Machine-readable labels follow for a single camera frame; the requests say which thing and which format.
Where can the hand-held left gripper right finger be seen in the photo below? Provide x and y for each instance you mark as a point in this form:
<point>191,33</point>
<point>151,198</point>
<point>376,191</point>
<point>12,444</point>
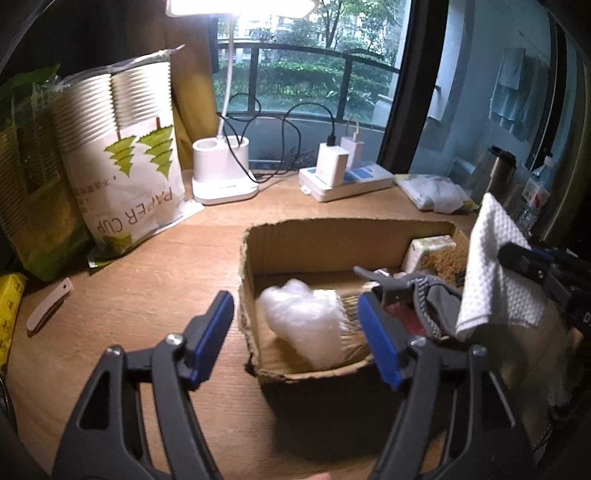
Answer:
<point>381,346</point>

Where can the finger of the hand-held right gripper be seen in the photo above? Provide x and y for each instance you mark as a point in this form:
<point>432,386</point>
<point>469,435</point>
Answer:
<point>521,261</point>

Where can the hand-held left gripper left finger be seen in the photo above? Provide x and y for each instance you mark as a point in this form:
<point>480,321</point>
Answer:
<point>210,341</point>

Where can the white waffle towel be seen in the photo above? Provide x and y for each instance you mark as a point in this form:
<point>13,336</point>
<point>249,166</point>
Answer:
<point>494,258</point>

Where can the grey knit glove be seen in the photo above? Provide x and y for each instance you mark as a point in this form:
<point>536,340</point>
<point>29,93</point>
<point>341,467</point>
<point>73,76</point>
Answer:
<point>438,300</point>

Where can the brown loofah sponge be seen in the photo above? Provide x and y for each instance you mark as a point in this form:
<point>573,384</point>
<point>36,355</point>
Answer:
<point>443,270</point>

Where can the plastic bag of cotton swabs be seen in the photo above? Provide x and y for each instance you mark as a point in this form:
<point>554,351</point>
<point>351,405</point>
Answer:
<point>304,318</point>

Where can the cardboard box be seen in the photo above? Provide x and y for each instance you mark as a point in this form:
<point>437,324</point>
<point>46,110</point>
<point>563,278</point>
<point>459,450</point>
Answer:
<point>323,244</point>

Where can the clear water bottle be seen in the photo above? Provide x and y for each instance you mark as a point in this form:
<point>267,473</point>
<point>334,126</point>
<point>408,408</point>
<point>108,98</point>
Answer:
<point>535,189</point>

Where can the steel thermos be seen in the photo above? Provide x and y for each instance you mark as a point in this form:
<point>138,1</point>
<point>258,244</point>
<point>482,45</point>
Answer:
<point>496,173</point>

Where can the bag of white cloths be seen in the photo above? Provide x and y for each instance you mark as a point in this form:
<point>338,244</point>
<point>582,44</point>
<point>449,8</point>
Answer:
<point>438,194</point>

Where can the white folding knife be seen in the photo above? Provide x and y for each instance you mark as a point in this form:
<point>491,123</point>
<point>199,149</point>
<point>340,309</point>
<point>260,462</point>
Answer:
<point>48,307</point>

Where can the white desk lamp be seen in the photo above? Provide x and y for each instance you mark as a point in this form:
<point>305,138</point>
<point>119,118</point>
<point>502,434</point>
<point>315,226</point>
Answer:
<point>221,175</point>

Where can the light blue hanging towel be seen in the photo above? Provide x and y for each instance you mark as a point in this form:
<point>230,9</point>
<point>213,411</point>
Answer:
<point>515,92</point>

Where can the white power strip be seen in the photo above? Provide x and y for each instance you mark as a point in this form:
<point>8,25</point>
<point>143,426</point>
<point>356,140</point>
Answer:
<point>364,177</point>

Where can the large white charger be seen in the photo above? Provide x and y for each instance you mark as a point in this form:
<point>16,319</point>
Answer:
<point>331,164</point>

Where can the white paper cup pack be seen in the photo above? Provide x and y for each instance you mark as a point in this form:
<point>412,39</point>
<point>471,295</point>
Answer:
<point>129,161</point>

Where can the small white charger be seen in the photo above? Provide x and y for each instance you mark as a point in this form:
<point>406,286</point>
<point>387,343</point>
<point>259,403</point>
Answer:
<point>353,150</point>

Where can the yellow packet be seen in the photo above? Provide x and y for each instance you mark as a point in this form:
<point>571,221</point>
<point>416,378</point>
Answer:
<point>11,314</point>

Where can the green paper cup pack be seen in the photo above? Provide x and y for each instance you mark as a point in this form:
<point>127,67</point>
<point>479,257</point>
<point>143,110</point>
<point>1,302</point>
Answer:
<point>41,207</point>

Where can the mustard curtain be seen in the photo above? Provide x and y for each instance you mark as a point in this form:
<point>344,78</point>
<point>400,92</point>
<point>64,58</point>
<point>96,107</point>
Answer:
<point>194,101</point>

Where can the black balcony railing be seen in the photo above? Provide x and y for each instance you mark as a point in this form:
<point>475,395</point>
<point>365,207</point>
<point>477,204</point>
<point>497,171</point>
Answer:
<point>344,87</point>

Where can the black window frame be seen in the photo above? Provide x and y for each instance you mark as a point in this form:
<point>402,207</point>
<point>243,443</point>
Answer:
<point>411,83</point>

